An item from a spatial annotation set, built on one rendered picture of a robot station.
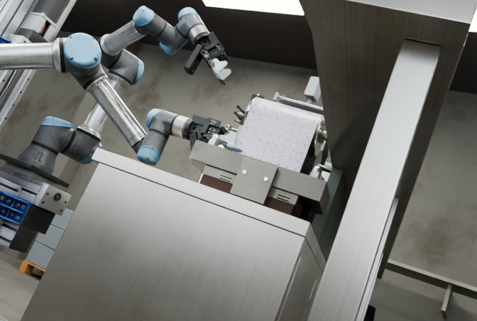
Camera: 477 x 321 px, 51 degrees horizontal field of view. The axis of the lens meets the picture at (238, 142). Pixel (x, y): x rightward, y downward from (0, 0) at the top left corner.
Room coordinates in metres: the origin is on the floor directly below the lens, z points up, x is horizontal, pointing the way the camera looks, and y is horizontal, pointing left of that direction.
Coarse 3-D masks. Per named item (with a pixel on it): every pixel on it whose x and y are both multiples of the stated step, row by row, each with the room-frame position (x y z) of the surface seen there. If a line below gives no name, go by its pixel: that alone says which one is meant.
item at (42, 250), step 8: (56, 216) 5.75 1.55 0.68; (64, 216) 5.70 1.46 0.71; (56, 224) 5.72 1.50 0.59; (64, 224) 5.67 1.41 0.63; (48, 232) 5.74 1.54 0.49; (56, 232) 5.69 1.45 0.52; (40, 240) 5.77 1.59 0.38; (48, 240) 5.72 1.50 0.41; (56, 240) 5.66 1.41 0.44; (32, 248) 5.80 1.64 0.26; (40, 248) 5.74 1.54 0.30; (48, 248) 5.69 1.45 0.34; (32, 256) 5.77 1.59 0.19; (40, 256) 5.72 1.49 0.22; (48, 256) 5.67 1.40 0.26; (24, 264) 5.79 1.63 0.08; (32, 264) 5.74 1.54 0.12; (40, 264) 5.69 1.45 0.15; (24, 272) 5.77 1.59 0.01; (32, 272) 5.96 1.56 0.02; (40, 272) 6.05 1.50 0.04
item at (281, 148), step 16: (256, 128) 1.57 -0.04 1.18; (272, 128) 1.55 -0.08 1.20; (240, 144) 1.58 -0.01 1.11; (256, 144) 1.56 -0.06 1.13; (272, 144) 1.55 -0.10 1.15; (288, 144) 1.53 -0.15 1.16; (304, 144) 1.51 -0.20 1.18; (272, 160) 1.54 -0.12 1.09; (288, 160) 1.52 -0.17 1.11; (304, 160) 1.51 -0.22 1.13
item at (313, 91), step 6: (312, 78) 2.13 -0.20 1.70; (318, 78) 2.11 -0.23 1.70; (312, 84) 2.12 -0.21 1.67; (318, 84) 2.11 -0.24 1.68; (306, 90) 2.13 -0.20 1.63; (312, 90) 2.12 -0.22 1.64; (318, 90) 2.13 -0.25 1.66; (306, 96) 2.14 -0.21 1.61; (312, 96) 2.12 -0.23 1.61; (318, 96) 2.15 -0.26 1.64
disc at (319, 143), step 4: (320, 124) 1.49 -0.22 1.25; (324, 124) 1.54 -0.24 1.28; (320, 128) 1.50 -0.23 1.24; (324, 128) 1.56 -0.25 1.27; (320, 132) 1.52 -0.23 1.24; (316, 136) 1.50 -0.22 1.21; (320, 136) 1.54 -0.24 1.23; (316, 140) 1.51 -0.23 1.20; (320, 140) 1.56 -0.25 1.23; (316, 144) 1.52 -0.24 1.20; (320, 144) 1.59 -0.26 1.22; (316, 148) 1.55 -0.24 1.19; (320, 148) 1.61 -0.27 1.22; (316, 152) 1.57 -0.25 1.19
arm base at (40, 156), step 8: (32, 144) 2.06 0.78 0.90; (40, 144) 2.04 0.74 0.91; (24, 152) 2.05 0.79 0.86; (32, 152) 2.04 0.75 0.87; (40, 152) 2.04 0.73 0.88; (48, 152) 2.06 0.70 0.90; (56, 152) 2.09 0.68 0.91; (24, 160) 2.03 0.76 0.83; (32, 160) 2.03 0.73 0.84; (40, 160) 2.04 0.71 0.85; (48, 160) 2.06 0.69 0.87; (40, 168) 2.04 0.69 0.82; (48, 168) 2.07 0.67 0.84
